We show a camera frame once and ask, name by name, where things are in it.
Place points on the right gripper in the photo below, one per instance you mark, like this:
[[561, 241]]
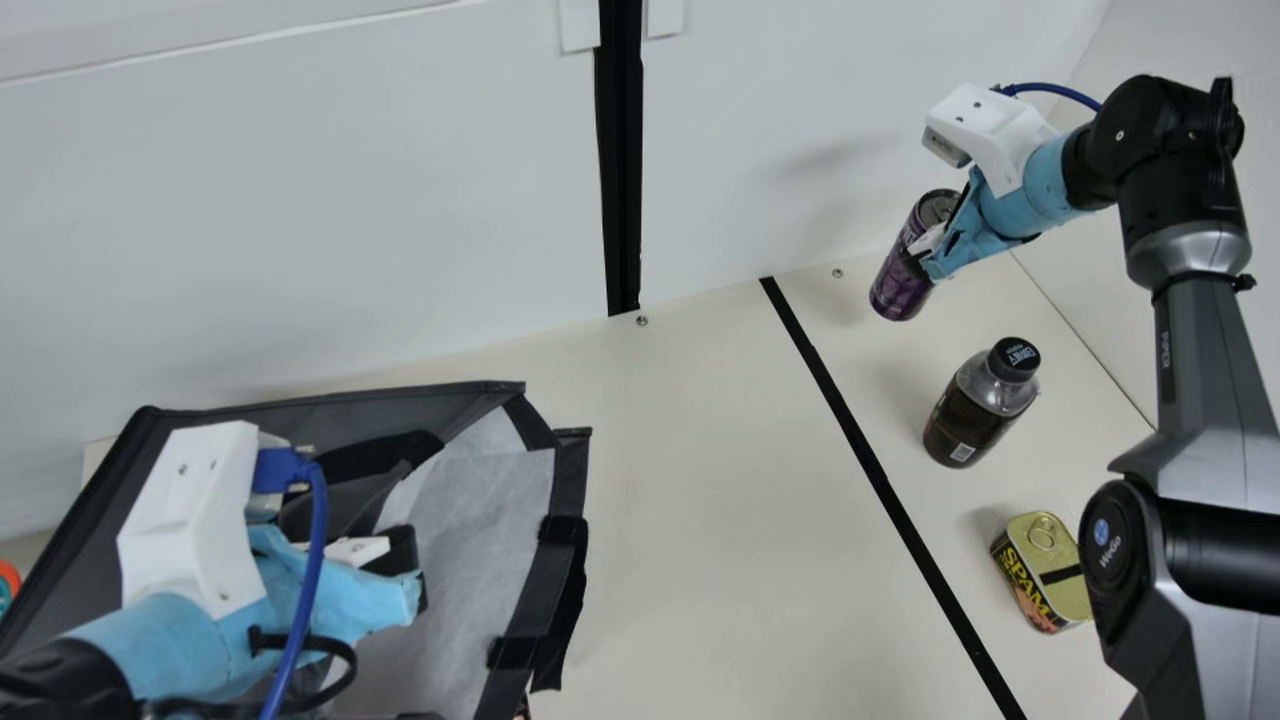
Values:
[[1030, 200]]

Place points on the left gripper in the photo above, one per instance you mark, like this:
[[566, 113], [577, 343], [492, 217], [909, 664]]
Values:
[[190, 650]]

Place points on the purple can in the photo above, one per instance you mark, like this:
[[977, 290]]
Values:
[[900, 285]]

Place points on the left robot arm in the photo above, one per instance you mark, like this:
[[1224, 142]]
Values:
[[50, 688]]

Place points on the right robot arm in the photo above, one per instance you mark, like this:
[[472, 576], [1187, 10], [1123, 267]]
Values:
[[1200, 400]]

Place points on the dark coffee bottle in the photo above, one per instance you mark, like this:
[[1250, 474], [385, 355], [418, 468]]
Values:
[[975, 410]]

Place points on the gold rectangular tin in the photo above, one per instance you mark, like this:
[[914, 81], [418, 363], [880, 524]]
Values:
[[1040, 575]]

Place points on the black strip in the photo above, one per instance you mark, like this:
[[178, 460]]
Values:
[[880, 490]]

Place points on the teal shopping basket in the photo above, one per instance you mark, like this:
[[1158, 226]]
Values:
[[6, 590]]

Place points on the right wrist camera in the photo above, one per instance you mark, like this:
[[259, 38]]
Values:
[[990, 125]]

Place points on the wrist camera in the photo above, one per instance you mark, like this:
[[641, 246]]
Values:
[[990, 125], [190, 510]]

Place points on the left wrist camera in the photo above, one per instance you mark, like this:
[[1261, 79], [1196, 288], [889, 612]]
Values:
[[190, 510]]

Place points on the black post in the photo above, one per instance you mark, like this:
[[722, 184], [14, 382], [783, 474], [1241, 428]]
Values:
[[620, 150]]

